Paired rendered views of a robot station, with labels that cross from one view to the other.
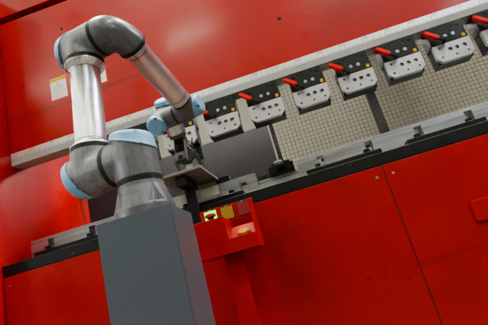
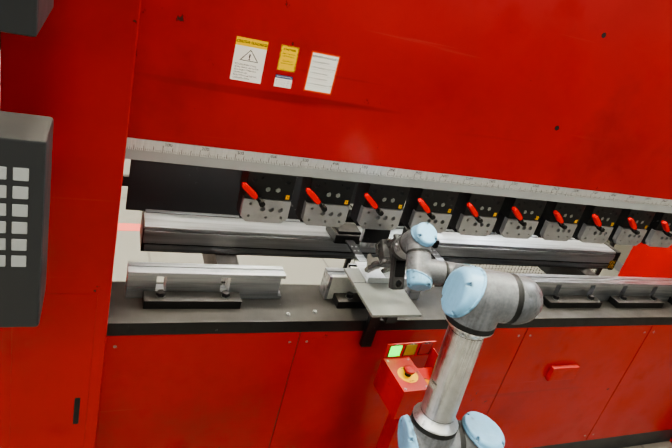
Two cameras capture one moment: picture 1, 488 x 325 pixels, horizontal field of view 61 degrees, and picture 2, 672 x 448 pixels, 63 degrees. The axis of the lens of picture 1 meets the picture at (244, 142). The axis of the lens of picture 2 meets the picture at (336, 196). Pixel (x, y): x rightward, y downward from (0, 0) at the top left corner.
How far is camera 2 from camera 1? 193 cm
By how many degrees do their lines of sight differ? 51
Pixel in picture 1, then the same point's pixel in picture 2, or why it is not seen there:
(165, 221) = not seen: outside the picture
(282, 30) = (548, 144)
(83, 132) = (450, 419)
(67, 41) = (486, 312)
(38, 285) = (157, 352)
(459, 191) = (552, 358)
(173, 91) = not seen: hidden behind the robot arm
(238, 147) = not seen: hidden behind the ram
